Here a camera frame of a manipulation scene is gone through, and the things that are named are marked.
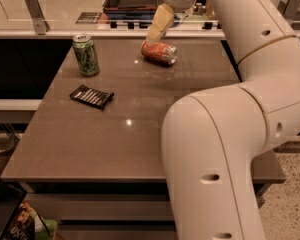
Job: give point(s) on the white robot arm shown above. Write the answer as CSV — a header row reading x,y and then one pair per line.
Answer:
x,y
210,137

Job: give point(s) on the brown snack bag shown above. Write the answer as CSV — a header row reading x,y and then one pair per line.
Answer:
x,y
23,225

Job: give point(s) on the upper grey drawer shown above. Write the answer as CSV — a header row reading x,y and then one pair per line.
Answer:
x,y
102,207

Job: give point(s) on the black bin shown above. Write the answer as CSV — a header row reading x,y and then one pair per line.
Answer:
x,y
11,196

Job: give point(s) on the grey drawer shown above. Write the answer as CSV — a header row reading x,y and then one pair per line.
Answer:
x,y
117,232
102,207

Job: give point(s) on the green soda can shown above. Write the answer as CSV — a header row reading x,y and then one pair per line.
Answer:
x,y
86,56

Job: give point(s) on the green bag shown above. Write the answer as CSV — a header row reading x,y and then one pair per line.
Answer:
x,y
45,229

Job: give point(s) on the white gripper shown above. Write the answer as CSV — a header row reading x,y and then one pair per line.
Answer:
x,y
164,16

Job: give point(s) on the left metal glass bracket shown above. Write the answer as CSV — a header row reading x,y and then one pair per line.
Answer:
x,y
40,24

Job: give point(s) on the black striped snack packet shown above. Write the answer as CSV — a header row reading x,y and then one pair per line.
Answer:
x,y
91,97

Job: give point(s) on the lower grey drawer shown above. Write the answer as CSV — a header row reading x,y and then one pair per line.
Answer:
x,y
117,232

